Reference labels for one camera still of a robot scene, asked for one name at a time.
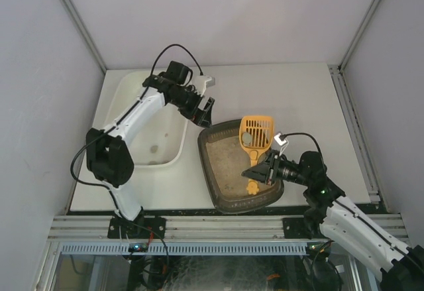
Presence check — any dark grey litter box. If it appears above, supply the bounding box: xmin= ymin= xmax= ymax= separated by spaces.
xmin=197 ymin=119 xmax=284 ymax=214

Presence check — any yellow litter scoop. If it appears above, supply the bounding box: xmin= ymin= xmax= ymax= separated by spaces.
xmin=238 ymin=115 xmax=275 ymax=196

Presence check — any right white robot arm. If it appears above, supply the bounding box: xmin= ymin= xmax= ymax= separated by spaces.
xmin=241 ymin=150 xmax=423 ymax=290

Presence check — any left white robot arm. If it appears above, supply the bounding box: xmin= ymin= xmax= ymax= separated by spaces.
xmin=85 ymin=61 xmax=215 ymax=221

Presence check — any white plastic tub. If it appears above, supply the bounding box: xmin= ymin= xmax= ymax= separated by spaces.
xmin=105 ymin=70 xmax=187 ymax=168

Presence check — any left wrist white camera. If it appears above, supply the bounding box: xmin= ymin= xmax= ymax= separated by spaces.
xmin=192 ymin=75 xmax=216 ymax=95

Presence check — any wrist white camera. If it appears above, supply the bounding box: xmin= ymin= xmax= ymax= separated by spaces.
xmin=274 ymin=133 xmax=289 ymax=147
xmin=192 ymin=75 xmax=216 ymax=95

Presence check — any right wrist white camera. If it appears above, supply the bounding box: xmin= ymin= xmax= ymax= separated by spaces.
xmin=274 ymin=133 xmax=289 ymax=147

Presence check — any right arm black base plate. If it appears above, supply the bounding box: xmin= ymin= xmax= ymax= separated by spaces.
xmin=282 ymin=217 xmax=320 ymax=239

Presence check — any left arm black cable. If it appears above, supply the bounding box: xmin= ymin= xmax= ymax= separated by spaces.
xmin=70 ymin=42 xmax=205 ymax=205

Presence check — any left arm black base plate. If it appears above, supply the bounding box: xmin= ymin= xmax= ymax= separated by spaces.
xmin=107 ymin=209 xmax=166 ymax=239

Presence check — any aluminium frame post left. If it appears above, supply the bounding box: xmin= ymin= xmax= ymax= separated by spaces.
xmin=59 ymin=0 xmax=107 ymax=74

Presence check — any aluminium frame post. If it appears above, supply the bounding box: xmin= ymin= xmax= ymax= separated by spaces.
xmin=59 ymin=0 xmax=107 ymax=74
xmin=338 ymin=0 xmax=383 ymax=72

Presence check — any aluminium mounting rail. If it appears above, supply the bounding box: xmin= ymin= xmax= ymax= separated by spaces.
xmin=48 ymin=215 xmax=309 ymax=242

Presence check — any grey slotted cable duct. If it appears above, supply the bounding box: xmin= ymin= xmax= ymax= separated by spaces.
xmin=61 ymin=241 xmax=308 ymax=256

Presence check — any aluminium frame post right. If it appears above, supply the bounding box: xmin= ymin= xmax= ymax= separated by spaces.
xmin=338 ymin=0 xmax=383 ymax=72

